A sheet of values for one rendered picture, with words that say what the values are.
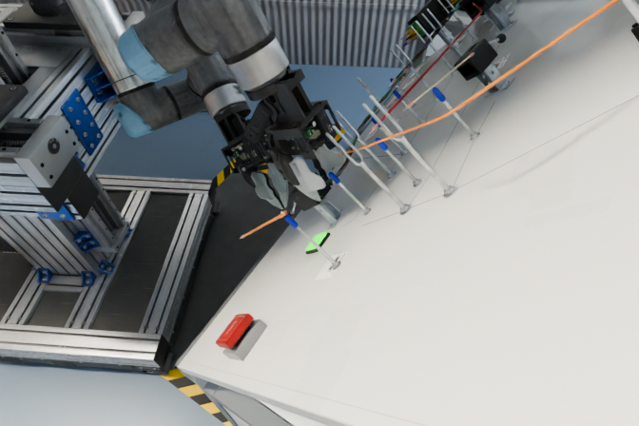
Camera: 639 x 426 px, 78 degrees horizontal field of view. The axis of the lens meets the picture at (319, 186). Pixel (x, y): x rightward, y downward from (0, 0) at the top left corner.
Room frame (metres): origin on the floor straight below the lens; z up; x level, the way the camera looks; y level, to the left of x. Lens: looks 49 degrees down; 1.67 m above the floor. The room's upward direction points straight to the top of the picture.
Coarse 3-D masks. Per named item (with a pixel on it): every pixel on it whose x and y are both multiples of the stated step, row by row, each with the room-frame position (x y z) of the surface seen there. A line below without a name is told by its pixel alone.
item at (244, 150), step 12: (228, 108) 0.57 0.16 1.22; (240, 108) 0.59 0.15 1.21; (216, 120) 0.56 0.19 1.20; (228, 120) 0.57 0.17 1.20; (240, 120) 0.57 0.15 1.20; (228, 132) 0.56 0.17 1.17; (240, 132) 0.56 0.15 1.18; (228, 144) 0.53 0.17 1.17; (240, 144) 0.53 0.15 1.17; (252, 144) 0.52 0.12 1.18; (264, 144) 0.55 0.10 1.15; (240, 156) 0.52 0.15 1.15; (252, 156) 0.51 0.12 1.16; (264, 156) 0.50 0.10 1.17; (240, 168) 0.51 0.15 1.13; (252, 168) 0.53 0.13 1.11
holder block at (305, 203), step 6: (318, 174) 0.45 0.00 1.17; (330, 186) 0.44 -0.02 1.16; (294, 192) 0.43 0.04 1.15; (300, 192) 0.42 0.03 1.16; (294, 198) 0.43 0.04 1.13; (300, 198) 0.42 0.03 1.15; (306, 198) 0.42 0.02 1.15; (300, 204) 0.43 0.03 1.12; (306, 204) 0.42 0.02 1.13; (312, 204) 0.41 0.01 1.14
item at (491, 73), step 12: (504, 36) 0.55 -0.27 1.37; (468, 48) 0.54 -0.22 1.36; (480, 48) 0.51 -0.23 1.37; (492, 48) 0.52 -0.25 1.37; (468, 60) 0.50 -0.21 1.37; (480, 60) 0.50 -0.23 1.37; (492, 60) 0.50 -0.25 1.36; (468, 72) 0.51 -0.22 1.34; (480, 72) 0.48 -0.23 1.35; (492, 72) 0.51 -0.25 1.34; (504, 84) 0.48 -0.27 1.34
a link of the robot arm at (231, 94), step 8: (216, 88) 0.61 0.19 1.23; (224, 88) 0.62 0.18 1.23; (232, 88) 0.62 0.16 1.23; (240, 88) 0.63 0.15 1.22; (208, 96) 0.61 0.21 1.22; (216, 96) 0.60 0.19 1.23; (224, 96) 0.60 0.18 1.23; (232, 96) 0.61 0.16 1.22; (240, 96) 0.62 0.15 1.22; (208, 104) 0.60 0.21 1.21; (216, 104) 0.59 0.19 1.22; (224, 104) 0.59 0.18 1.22; (232, 104) 0.60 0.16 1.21; (240, 104) 0.61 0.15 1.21; (216, 112) 0.59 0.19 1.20
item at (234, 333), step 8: (232, 320) 0.23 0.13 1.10; (240, 320) 0.22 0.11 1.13; (248, 320) 0.22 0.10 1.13; (232, 328) 0.21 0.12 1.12; (240, 328) 0.20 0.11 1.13; (248, 328) 0.21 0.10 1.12; (224, 336) 0.20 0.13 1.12; (232, 336) 0.19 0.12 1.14; (240, 336) 0.20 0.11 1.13; (224, 344) 0.18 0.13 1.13; (232, 344) 0.18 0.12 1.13
